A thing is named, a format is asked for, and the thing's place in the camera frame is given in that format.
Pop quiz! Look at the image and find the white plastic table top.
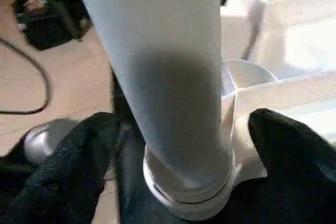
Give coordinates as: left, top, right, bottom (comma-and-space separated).
141, 0, 336, 222

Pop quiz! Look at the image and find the white table leg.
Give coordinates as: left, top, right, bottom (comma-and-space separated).
69, 0, 237, 209

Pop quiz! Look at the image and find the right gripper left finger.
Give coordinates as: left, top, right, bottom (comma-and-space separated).
5, 112, 133, 224

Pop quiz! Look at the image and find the black tripod leg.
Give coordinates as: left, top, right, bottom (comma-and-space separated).
39, 0, 85, 42

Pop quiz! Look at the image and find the black floor equipment box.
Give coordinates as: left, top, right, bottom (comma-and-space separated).
12, 0, 94, 51

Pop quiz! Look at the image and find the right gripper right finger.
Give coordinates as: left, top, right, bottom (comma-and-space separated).
248, 108, 336, 224

